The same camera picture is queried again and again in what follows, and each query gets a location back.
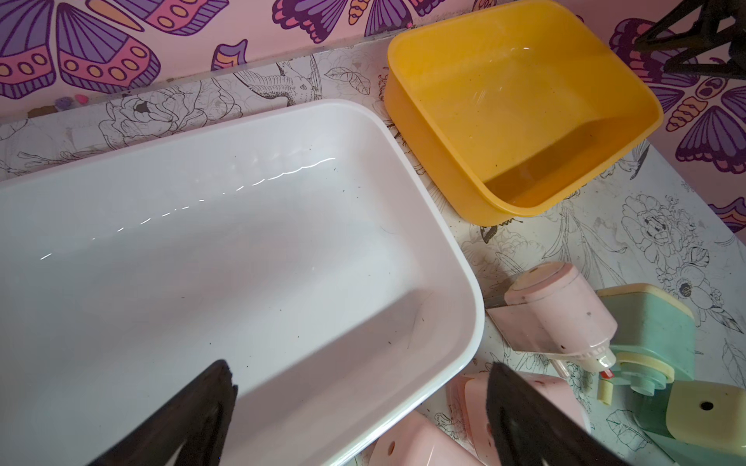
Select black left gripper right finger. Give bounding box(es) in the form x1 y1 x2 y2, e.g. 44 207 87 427
486 362 626 466

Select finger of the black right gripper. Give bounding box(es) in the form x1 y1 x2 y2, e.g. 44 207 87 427
633 0 745 81

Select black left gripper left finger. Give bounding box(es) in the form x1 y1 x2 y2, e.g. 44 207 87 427
91 359 238 465

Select pink sharpener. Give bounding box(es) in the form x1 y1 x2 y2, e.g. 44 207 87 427
368 411 483 466
485 261 618 378
446 372 590 465

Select white plastic storage box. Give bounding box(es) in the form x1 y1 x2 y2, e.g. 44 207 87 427
1 100 484 465

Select yellow plastic storage box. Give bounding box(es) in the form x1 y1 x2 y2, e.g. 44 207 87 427
384 1 664 226

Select green sharpener upper right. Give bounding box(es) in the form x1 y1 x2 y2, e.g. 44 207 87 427
596 283 695 406

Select green sharpener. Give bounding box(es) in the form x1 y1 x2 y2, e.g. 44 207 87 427
633 381 745 465
596 283 695 406

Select green sharpener lower right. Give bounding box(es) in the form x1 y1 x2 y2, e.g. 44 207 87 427
633 381 745 465

